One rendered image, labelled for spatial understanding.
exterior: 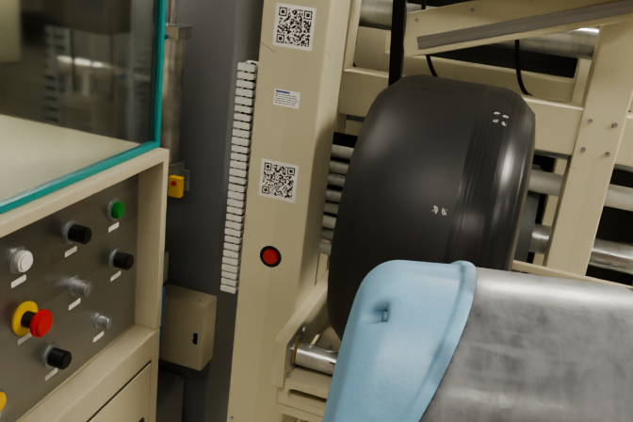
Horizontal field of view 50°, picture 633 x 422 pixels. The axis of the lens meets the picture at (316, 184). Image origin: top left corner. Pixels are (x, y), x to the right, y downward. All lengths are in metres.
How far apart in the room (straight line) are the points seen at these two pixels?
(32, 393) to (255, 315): 0.47
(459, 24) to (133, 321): 0.93
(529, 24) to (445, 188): 0.59
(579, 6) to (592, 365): 1.32
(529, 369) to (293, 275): 1.10
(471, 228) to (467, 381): 0.79
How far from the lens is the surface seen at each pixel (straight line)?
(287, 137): 1.29
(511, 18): 1.58
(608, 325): 0.32
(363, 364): 0.29
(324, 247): 1.78
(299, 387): 1.36
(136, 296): 1.41
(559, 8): 1.58
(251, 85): 1.31
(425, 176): 1.09
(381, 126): 1.14
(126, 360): 1.35
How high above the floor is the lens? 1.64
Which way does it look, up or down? 18 degrees down
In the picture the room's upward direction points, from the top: 7 degrees clockwise
